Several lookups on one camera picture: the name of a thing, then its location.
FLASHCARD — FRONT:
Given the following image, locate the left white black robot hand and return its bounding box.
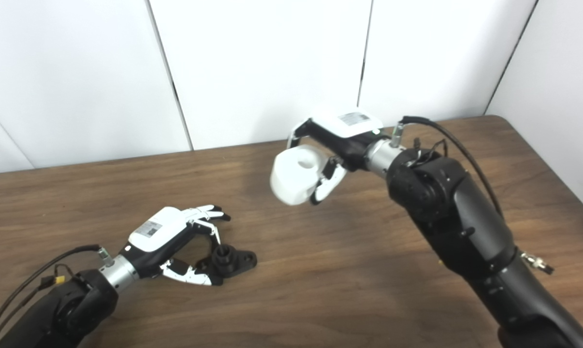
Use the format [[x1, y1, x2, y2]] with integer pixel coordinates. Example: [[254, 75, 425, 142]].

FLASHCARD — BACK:
[[119, 204, 232, 287]]

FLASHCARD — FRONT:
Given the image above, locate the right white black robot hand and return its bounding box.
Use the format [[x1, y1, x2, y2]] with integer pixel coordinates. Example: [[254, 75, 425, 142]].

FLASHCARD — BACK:
[[286, 109, 384, 206]]

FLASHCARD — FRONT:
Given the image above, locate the round white piece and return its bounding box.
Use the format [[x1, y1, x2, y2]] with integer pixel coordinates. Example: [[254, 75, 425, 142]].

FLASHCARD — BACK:
[[270, 145, 332, 206]]

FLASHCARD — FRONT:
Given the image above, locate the black flanged holder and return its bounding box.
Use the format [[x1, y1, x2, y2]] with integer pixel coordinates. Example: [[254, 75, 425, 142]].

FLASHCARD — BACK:
[[195, 244, 258, 286]]

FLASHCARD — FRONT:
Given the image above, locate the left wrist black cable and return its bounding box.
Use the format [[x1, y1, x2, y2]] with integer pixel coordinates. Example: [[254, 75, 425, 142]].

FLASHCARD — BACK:
[[0, 244, 116, 348]]

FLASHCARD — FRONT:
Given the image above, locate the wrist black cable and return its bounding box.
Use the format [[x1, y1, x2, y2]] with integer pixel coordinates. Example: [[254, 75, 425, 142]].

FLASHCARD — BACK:
[[0, 244, 116, 348], [391, 116, 555, 275]]

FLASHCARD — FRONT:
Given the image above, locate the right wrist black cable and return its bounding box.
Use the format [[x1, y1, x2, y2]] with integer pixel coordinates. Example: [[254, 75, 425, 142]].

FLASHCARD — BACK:
[[391, 116, 555, 275]]

